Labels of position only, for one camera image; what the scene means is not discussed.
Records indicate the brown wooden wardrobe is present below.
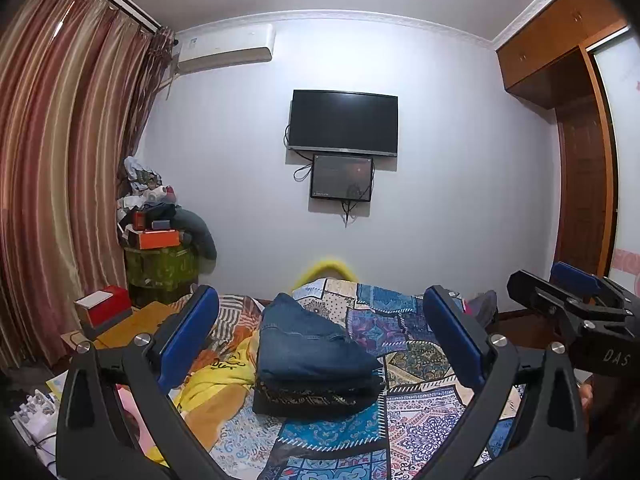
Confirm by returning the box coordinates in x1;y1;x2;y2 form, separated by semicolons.
495;0;627;275

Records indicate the blue patchwork bedspread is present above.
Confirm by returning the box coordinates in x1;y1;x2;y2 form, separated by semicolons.
164;276;526;480

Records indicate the blue denim jacket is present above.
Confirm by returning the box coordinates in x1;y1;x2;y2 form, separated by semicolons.
256;292;381;389

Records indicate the white air conditioner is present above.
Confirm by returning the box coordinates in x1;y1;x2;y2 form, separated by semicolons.
177;24;276;74

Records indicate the black patterned folded sweater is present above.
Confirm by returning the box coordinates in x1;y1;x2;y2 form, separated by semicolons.
253;375;385;419

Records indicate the red striped curtain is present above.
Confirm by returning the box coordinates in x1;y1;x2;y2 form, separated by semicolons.
1;0;175;368

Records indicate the black wall television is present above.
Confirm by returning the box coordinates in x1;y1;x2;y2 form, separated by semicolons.
286;90;399;157

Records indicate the yellow hoop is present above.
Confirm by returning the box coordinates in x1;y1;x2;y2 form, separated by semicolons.
291;258;358;290

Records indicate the pink garment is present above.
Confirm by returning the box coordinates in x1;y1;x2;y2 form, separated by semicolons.
117;385;154;454

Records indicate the person's hand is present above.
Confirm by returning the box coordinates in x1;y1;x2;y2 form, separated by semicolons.
579;379;593;415

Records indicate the yellow orange garment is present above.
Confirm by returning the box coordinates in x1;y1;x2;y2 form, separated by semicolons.
171;330;259;452

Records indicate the orange box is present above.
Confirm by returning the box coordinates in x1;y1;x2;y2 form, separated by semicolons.
127;230;180;250

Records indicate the wooden bedside table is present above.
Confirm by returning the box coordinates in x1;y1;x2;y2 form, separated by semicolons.
61;301;179;350

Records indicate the pile of clothes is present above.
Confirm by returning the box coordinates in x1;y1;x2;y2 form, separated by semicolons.
116;156;218;262

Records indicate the small wall monitor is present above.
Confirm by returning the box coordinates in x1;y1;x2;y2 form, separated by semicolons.
309;154;374;203

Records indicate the green storage box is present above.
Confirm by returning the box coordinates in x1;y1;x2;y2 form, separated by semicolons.
125;246;198;308

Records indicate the red white box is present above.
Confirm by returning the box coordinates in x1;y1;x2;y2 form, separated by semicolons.
74;285;132;328

